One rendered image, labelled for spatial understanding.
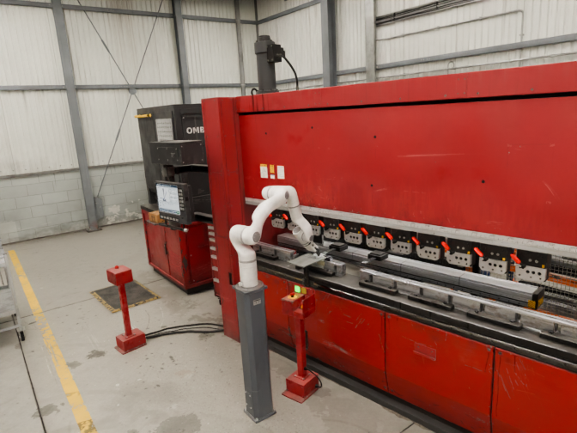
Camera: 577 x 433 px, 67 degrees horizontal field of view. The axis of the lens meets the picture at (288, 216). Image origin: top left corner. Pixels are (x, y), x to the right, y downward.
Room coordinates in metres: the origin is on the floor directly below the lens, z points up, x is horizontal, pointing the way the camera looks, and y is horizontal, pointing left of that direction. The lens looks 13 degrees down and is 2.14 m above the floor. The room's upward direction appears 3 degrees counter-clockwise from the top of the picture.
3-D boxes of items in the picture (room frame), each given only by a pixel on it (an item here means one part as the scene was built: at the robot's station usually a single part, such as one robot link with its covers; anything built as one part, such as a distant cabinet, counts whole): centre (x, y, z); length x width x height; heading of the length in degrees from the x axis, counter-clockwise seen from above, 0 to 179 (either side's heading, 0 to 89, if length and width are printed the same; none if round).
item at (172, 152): (3.95, 0.98, 1.53); 0.51 x 0.25 x 0.85; 47
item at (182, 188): (3.85, 1.00, 1.42); 0.45 x 0.12 x 0.36; 47
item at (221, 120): (4.20, 0.33, 1.15); 0.85 x 0.25 x 2.30; 134
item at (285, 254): (3.77, 0.15, 0.92); 0.50 x 0.06 x 0.10; 44
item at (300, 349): (3.04, -0.04, 0.39); 0.05 x 0.05 x 0.54; 51
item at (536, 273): (2.25, -1.33, 1.26); 0.15 x 0.09 x 0.17; 44
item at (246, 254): (2.82, 0.32, 1.30); 0.19 x 0.12 x 0.24; 49
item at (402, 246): (2.82, -0.77, 1.26); 0.15 x 0.09 x 0.17; 44
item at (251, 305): (2.80, 0.29, 0.50); 0.18 x 0.18 x 1.00; 36
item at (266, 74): (3.85, 0.05, 2.54); 0.33 x 0.25 x 0.47; 44
